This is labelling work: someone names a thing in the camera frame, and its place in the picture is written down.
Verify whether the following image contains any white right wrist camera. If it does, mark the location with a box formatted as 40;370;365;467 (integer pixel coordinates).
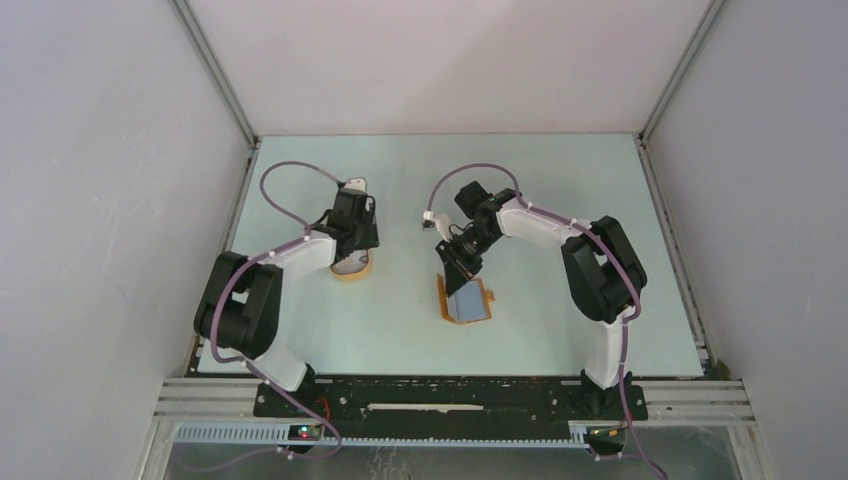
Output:
421;210;453;241

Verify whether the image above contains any white slotted cable duct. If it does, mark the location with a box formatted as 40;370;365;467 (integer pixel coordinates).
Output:
173;422;588;448

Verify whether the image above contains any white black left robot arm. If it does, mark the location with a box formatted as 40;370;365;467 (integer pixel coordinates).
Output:
194;178;379;417

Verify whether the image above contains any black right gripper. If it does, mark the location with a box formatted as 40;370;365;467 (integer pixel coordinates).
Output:
437;224;501;296

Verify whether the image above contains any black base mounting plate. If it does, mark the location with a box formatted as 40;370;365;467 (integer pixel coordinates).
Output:
293;375;648;439

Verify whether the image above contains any beige oval plastic tray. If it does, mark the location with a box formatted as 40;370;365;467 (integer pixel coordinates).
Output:
329;250;372;281

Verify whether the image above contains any orange leather card holder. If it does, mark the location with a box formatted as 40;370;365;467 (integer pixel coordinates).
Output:
437;274;495;325

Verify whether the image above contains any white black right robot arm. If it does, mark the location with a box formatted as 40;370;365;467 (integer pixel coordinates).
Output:
422;182;647;418

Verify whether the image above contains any silver VIP card lower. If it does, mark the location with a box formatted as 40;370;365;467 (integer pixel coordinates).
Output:
331;252;369;276

